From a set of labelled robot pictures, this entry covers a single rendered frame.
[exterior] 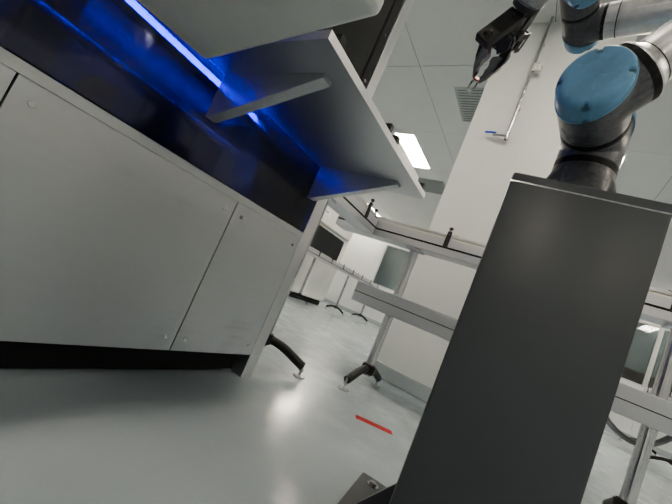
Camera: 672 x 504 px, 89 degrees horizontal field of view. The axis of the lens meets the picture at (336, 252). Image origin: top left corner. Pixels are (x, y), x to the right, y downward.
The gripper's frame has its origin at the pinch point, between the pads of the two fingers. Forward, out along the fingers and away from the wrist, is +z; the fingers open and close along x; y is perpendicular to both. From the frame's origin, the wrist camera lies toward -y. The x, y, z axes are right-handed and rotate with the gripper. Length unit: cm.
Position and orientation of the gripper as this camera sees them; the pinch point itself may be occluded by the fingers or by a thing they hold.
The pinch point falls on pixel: (477, 76)
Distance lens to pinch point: 122.7
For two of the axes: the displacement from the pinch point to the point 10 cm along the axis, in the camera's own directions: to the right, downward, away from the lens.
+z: -2.4, 4.9, 8.4
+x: -5.7, -7.7, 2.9
